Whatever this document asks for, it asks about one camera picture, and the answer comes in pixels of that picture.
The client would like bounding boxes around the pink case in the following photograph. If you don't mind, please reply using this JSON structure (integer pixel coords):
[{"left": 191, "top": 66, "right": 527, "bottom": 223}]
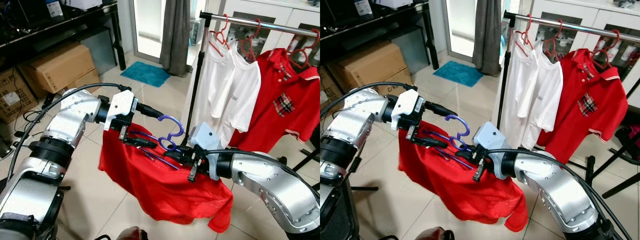
[{"left": 616, "top": 126, "right": 640, "bottom": 147}]

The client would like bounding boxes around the flat white box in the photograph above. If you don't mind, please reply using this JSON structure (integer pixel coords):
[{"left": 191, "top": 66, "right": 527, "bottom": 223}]
[
  {"left": 375, "top": 0, "right": 413, "bottom": 10},
  {"left": 64, "top": 0, "right": 103, "bottom": 11}
]

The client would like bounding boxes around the black desk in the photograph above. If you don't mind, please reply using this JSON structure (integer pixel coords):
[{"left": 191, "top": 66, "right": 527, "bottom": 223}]
[
  {"left": 320, "top": 0, "right": 440, "bottom": 71},
  {"left": 0, "top": 0, "right": 127, "bottom": 71}
]

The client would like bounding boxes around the white box with blue label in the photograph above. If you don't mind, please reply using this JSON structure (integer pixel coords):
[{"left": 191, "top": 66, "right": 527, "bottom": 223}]
[
  {"left": 354, "top": 0, "right": 373, "bottom": 17},
  {"left": 45, "top": 0, "right": 64, "bottom": 19}
]

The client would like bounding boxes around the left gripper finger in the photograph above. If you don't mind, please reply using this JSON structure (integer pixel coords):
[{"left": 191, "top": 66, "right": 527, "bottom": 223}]
[
  {"left": 142, "top": 104, "right": 165, "bottom": 119},
  {"left": 131, "top": 136, "right": 157, "bottom": 149},
  {"left": 431, "top": 102, "right": 457, "bottom": 119},
  {"left": 421, "top": 136, "right": 449, "bottom": 149}
]

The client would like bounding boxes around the red polo with plaid pocket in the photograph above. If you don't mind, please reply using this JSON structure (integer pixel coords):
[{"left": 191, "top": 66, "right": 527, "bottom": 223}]
[
  {"left": 229, "top": 47, "right": 321, "bottom": 155},
  {"left": 537, "top": 47, "right": 629, "bottom": 165}
]

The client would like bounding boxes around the large brown cardboard box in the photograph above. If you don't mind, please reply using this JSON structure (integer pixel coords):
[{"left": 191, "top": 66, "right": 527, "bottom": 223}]
[
  {"left": 327, "top": 42, "right": 416, "bottom": 93},
  {"left": 17, "top": 42, "right": 101, "bottom": 96}
]

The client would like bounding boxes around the teal floor mat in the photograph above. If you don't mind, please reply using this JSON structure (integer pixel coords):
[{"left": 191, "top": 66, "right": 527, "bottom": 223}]
[
  {"left": 432, "top": 60, "right": 484, "bottom": 88},
  {"left": 120, "top": 61, "right": 172, "bottom": 88}
]

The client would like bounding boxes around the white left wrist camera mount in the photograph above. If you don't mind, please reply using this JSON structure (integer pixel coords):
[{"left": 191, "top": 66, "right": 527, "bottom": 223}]
[
  {"left": 104, "top": 90, "right": 138, "bottom": 132},
  {"left": 391, "top": 89, "right": 426, "bottom": 132}
]

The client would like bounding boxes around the purple plastic clothes hanger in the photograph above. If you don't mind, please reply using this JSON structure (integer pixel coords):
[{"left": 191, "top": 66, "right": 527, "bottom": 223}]
[
  {"left": 422, "top": 115, "right": 473, "bottom": 171},
  {"left": 129, "top": 115, "right": 185, "bottom": 171}
]

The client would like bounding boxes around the glass balcony door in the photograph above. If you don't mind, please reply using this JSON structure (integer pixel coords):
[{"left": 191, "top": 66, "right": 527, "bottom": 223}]
[
  {"left": 442, "top": 0, "right": 478, "bottom": 63},
  {"left": 129, "top": 0, "right": 168, "bottom": 63}
]

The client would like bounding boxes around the white glass door cabinet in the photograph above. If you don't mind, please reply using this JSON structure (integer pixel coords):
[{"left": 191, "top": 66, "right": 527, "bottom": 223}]
[
  {"left": 187, "top": 0, "right": 321, "bottom": 68},
  {"left": 520, "top": 0, "right": 640, "bottom": 108}
]

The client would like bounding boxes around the red clothes hanger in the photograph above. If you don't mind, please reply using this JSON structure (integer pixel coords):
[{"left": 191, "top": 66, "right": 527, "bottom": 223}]
[
  {"left": 590, "top": 29, "right": 621, "bottom": 70},
  {"left": 209, "top": 14, "right": 231, "bottom": 57},
  {"left": 287, "top": 29, "right": 321, "bottom": 68},
  {"left": 514, "top": 14, "right": 535, "bottom": 56},
  {"left": 237, "top": 19, "right": 262, "bottom": 62},
  {"left": 542, "top": 19, "right": 565, "bottom": 62}
]

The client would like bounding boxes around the grey metal case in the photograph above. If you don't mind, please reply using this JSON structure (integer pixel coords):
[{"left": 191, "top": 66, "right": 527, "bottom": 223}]
[
  {"left": 80, "top": 27, "right": 118, "bottom": 76},
  {"left": 392, "top": 27, "right": 431, "bottom": 76}
]

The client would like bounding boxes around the small labelled cardboard box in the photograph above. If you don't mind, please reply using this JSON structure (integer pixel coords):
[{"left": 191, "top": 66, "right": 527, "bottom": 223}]
[
  {"left": 0, "top": 67, "right": 38, "bottom": 123},
  {"left": 320, "top": 65, "right": 346, "bottom": 108}
]

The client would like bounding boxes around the grey curtain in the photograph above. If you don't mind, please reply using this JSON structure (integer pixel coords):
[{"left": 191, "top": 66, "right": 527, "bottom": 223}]
[
  {"left": 472, "top": 0, "right": 503, "bottom": 77},
  {"left": 160, "top": 0, "right": 192, "bottom": 77}
]

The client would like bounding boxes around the red knit shirt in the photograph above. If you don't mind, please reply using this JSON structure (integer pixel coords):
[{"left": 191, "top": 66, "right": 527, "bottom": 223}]
[
  {"left": 397, "top": 120, "right": 529, "bottom": 233},
  {"left": 98, "top": 122, "right": 234, "bottom": 234}
]

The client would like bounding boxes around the white t-shirt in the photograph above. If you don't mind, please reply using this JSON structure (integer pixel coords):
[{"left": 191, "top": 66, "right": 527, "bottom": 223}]
[
  {"left": 500, "top": 40, "right": 538, "bottom": 146},
  {"left": 184, "top": 40, "right": 236, "bottom": 148},
  {"left": 520, "top": 47, "right": 564, "bottom": 150},
  {"left": 220, "top": 47, "right": 262, "bottom": 135}
]

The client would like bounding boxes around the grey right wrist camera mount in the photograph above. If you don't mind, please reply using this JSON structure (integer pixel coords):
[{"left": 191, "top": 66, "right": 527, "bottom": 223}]
[
  {"left": 472, "top": 121, "right": 512, "bottom": 180},
  {"left": 189, "top": 122, "right": 223, "bottom": 182}
]

